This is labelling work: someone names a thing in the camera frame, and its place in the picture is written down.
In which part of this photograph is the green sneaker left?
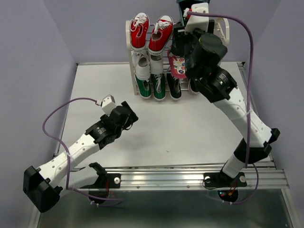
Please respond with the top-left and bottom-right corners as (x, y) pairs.
(135, 77), (152, 100)

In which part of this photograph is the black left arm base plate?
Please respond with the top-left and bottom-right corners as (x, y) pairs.
(87, 173), (121, 189)

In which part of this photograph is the black canvas sneaker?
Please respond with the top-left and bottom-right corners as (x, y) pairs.
(166, 73), (182, 101)
(188, 79), (200, 95)

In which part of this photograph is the green sneaker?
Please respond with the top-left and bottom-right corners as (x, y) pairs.
(135, 77), (152, 100)
(152, 74), (166, 102)

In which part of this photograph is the white sneaker left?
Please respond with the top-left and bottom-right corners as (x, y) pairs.
(133, 50), (150, 80)

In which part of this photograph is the red sneaker left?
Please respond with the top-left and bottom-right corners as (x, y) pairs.
(130, 12), (150, 51)

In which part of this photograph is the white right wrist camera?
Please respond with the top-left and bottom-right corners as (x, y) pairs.
(183, 2), (209, 34)

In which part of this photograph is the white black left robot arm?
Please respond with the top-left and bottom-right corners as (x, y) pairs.
(23, 96), (138, 213)

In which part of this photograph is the pink letter sandal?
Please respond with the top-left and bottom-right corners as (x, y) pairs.
(167, 50), (186, 80)

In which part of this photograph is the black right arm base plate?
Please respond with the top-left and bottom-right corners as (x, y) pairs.
(203, 172), (247, 189)

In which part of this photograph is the red sneaker right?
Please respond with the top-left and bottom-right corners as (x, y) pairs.
(148, 15), (174, 56)

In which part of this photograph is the white sneaker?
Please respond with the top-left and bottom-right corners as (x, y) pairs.
(133, 50), (150, 80)
(149, 54), (163, 74)

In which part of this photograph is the green sneaker right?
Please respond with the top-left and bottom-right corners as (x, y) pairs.
(152, 74), (166, 102)

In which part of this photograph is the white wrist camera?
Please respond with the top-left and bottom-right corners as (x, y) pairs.
(101, 95), (116, 116)
(183, 2), (209, 34)

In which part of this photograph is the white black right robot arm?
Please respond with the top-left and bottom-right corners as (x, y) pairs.
(172, 28), (280, 185)

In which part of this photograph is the cream metal shoe shelf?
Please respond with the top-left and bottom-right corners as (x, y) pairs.
(125, 16), (230, 95)

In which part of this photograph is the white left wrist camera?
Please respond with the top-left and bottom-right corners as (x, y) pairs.
(101, 95), (116, 116)

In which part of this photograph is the white sneaker right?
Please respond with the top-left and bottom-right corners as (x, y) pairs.
(149, 54), (163, 74)

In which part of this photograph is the green loafer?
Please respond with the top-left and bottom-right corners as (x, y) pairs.
(176, 0), (210, 26)
(171, 21), (186, 57)

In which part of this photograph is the red sneaker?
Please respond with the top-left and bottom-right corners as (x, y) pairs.
(130, 12), (150, 51)
(148, 15), (174, 56)

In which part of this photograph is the green loafer front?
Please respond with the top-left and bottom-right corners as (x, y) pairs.
(171, 21), (186, 57)

